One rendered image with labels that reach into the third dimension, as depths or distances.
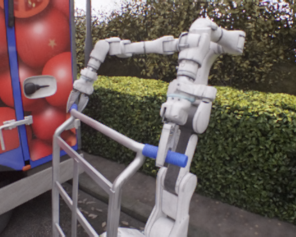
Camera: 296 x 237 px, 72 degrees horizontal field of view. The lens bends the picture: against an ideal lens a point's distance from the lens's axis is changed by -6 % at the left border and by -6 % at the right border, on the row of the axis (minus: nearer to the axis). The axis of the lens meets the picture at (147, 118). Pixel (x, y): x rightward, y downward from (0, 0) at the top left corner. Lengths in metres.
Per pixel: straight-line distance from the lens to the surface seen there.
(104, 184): 0.70
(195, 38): 0.68
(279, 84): 4.18
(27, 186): 2.05
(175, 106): 0.58
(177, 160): 0.59
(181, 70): 0.64
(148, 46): 1.46
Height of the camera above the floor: 1.47
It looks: 16 degrees down
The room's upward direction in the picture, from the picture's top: 1 degrees clockwise
